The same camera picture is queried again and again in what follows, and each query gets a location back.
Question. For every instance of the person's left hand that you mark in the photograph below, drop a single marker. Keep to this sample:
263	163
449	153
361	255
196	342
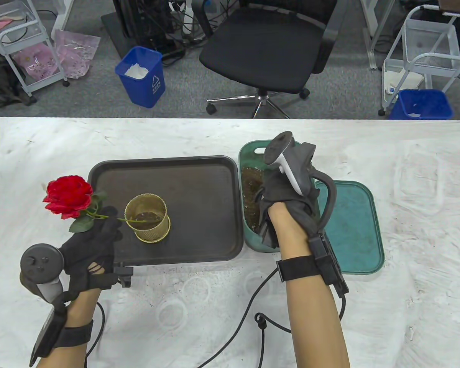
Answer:
92	253

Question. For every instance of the person's right hand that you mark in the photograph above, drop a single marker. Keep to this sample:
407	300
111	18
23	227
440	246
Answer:
280	191

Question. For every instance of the brown potting mix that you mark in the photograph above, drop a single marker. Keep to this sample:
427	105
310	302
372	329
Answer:
149	218
251	191

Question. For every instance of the red artificial rose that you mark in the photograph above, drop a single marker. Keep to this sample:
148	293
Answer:
69	195

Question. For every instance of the teal plastic bin lid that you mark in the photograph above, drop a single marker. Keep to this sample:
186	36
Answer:
356	230

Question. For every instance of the person's right forearm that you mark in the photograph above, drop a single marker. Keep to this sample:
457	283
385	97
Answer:
314	326

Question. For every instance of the person's left forearm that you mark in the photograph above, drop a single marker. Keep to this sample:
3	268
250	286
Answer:
80	306

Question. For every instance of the gray right hand controller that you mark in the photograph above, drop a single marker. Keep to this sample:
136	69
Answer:
295	161

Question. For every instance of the gray hand controller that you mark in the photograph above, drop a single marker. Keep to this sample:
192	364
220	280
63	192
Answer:
42	264
295	161

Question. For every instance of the gray left hand controller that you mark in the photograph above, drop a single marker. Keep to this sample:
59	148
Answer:
42	264

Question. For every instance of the teal plastic storage bin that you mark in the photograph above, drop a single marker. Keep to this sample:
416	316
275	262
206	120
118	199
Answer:
253	241

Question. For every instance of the gold ribbed flower pot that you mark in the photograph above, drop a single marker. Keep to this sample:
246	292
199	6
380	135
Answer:
153	234

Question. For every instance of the dark brown plastic tray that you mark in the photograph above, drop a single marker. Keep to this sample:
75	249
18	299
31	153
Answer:
199	199

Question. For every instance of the black office chair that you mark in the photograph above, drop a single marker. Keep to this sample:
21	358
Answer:
260	50

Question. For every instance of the blue plastic waste bin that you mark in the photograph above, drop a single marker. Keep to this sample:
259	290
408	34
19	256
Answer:
421	109

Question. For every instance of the blue bin with white paper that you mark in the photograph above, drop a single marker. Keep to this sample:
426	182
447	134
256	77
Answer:
145	86

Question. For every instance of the dark backpack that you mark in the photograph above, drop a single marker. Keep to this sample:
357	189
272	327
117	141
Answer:
0	88

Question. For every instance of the white power strip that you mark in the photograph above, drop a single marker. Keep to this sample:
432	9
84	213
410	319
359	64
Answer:
186	17

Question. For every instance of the pink plastic bag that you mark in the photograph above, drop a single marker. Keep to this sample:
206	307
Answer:
76	50

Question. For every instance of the white cart with white box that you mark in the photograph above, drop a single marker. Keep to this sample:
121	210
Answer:
429	38

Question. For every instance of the black computer tower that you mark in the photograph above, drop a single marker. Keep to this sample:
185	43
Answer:
145	23

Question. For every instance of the white cart with pink bag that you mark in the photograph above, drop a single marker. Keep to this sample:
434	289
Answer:
11	42

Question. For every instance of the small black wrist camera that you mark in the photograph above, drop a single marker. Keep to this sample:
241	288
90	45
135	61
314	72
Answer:
124	276

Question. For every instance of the white table leg frame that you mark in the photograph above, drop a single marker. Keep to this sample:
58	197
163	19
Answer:
63	15
370	38

